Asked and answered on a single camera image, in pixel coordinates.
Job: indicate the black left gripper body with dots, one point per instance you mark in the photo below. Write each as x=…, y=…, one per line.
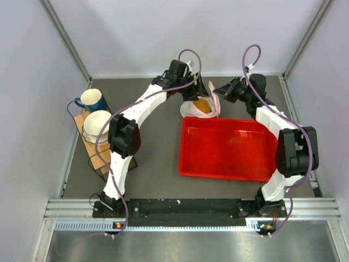
x=185, y=80

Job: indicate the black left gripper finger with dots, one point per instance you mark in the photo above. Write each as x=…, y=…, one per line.
x=200, y=88
x=189, y=94

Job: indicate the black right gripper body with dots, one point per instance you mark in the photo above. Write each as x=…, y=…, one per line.
x=240, y=93

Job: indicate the yellow lace bra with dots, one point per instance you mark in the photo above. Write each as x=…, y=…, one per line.
x=202, y=105

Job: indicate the white mesh laundry bag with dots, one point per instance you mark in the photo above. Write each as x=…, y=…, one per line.
x=188, y=109

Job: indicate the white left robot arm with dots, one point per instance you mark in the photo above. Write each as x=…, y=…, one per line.
x=124, y=130

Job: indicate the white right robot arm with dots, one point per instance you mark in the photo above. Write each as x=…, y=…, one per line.
x=296, y=150

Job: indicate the red plastic tray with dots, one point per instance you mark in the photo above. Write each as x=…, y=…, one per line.
x=225, y=148

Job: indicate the blue mug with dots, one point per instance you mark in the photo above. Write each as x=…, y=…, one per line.
x=92, y=100

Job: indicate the white ceramic bowl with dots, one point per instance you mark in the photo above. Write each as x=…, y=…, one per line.
x=95, y=121

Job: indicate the wooden wire rack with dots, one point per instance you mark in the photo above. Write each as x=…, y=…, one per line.
x=94, y=162

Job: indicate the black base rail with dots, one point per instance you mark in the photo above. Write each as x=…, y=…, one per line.
x=198, y=212

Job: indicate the aluminium frame rail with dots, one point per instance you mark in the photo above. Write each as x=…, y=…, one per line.
x=78, y=215

